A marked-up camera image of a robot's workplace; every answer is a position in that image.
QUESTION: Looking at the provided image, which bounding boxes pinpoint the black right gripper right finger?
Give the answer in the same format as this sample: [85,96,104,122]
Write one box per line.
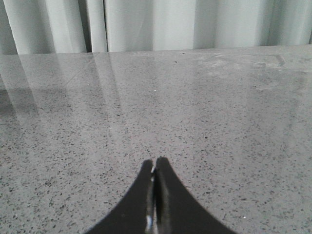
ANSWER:
[155,157,234,234]

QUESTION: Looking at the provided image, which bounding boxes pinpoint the grey-green curtain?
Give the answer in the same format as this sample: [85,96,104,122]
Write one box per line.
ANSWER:
[0,0,312,55]

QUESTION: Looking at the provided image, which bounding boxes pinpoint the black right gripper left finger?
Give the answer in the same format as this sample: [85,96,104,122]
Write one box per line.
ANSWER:
[87,160,154,234]

